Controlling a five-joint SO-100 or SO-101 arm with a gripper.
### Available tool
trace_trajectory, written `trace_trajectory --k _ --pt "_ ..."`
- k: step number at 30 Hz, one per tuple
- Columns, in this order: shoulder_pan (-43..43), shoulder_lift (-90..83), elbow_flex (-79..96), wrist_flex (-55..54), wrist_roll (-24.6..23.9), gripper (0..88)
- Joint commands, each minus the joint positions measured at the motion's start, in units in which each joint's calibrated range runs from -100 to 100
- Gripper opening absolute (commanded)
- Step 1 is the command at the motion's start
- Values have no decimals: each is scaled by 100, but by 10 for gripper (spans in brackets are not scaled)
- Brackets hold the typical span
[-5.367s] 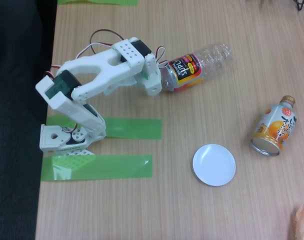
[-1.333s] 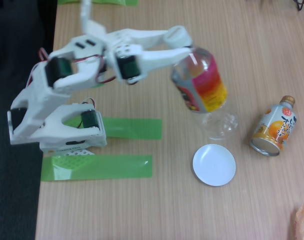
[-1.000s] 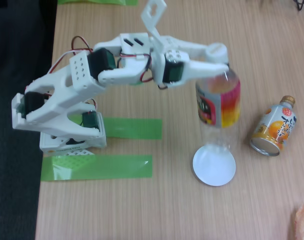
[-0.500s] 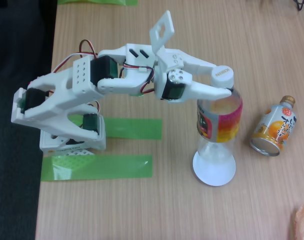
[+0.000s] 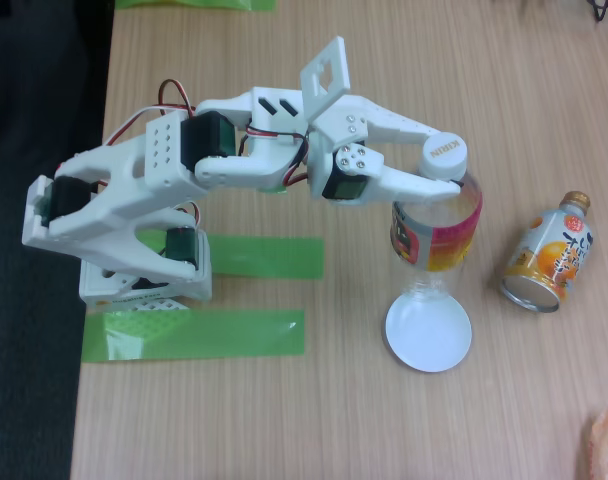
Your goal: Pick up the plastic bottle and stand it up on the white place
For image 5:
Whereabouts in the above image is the orange juice bottle can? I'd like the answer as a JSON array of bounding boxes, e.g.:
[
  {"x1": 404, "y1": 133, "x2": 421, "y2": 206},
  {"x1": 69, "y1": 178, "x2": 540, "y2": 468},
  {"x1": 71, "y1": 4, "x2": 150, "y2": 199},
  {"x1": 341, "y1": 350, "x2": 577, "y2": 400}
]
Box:
[{"x1": 500, "y1": 189, "x2": 598, "y2": 314}]

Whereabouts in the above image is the long green tape strip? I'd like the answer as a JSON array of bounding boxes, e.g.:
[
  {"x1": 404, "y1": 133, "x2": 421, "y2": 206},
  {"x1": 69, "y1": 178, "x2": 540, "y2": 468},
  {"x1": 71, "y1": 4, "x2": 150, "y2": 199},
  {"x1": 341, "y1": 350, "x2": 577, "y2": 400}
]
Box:
[{"x1": 81, "y1": 308, "x2": 306, "y2": 364}]

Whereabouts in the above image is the small white round plate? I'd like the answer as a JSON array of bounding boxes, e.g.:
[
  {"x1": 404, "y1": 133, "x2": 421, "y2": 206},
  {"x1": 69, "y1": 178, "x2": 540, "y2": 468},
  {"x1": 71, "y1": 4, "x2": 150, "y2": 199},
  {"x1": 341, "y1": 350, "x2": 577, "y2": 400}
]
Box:
[{"x1": 384, "y1": 292, "x2": 473, "y2": 374}]

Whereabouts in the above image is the clear plastic bottle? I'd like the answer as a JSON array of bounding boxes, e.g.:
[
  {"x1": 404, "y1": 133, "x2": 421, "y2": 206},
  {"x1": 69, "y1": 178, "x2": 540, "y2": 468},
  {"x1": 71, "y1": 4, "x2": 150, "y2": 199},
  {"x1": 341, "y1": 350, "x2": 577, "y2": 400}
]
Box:
[{"x1": 387, "y1": 130, "x2": 485, "y2": 309}]

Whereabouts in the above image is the green plastic sheet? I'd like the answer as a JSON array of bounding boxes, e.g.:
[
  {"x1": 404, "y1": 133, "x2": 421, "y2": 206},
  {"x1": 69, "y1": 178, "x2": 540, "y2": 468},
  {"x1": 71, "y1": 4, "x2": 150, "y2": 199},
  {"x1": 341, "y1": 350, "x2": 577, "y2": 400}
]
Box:
[{"x1": 114, "y1": 0, "x2": 276, "y2": 12}]

